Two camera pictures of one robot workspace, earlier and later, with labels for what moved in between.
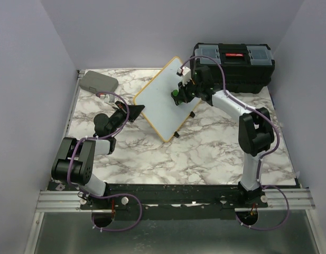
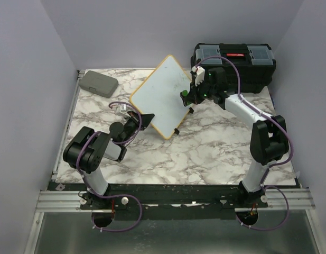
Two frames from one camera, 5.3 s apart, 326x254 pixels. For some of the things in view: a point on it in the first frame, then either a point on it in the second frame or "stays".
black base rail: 176,202 stays
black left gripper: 134,111 -> 146,119
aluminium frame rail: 49,200 stays
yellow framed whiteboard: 167,117 stays
